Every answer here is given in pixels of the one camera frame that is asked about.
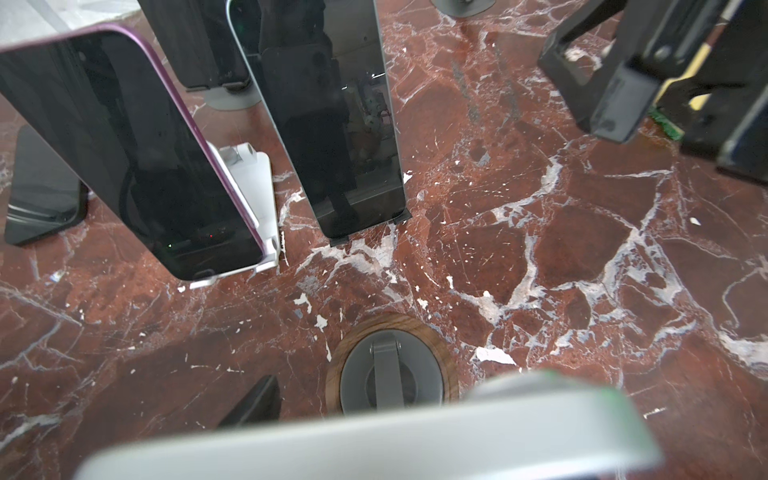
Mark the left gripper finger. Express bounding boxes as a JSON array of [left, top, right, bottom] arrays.
[[217, 375, 282, 429]]

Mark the white phone stand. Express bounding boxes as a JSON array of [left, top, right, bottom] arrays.
[[189, 142, 281, 290]]

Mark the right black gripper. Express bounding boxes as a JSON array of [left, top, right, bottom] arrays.
[[538, 0, 767, 183]]

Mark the black phone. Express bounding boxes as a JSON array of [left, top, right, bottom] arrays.
[[139, 0, 250, 91], [4, 125, 89, 246]]

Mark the grey round stand back right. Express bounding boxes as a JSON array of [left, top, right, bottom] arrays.
[[431, 0, 496, 18]]

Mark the grey round stand back left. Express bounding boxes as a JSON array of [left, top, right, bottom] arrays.
[[203, 82, 262, 111]]

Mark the wood ring grey stand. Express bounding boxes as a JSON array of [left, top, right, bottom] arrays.
[[325, 313, 459, 415]]

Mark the yellow green sponge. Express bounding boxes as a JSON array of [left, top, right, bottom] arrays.
[[646, 23, 730, 143]]

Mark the grey round stand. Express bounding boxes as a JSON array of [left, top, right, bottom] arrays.
[[203, 82, 262, 111], [431, 0, 496, 18]]

